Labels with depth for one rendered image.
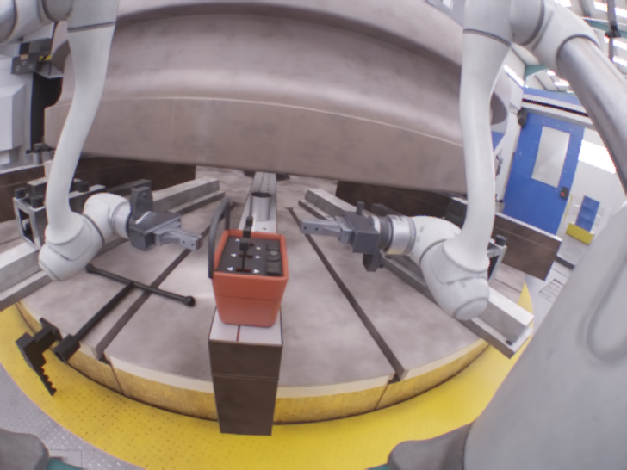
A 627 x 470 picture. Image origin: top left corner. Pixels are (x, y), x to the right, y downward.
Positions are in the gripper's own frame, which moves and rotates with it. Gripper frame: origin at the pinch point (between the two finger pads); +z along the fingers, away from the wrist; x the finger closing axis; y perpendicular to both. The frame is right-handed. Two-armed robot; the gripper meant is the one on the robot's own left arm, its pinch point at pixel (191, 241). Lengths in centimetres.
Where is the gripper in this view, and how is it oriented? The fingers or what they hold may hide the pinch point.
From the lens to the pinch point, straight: 63.1
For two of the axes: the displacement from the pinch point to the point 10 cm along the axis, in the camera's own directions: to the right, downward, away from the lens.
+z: 9.6, 2.4, -1.7
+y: -1.6, 9.1, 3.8
